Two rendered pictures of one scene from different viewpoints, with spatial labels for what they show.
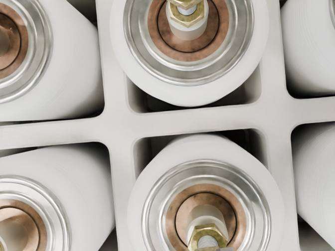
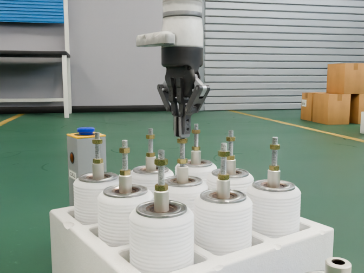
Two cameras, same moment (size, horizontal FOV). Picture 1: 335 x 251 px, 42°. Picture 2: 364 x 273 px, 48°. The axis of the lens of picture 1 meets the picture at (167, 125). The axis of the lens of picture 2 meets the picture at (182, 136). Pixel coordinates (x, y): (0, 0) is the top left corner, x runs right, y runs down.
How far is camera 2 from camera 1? 0.71 m
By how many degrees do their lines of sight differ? 84
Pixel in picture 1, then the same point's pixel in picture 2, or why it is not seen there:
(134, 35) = (137, 193)
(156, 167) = (174, 188)
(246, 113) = not seen: hidden behind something
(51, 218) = (208, 192)
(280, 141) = not seen: hidden behind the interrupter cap
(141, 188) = (183, 189)
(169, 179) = (175, 184)
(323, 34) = (114, 182)
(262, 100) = not seen: hidden behind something
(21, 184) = (203, 196)
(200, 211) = (178, 174)
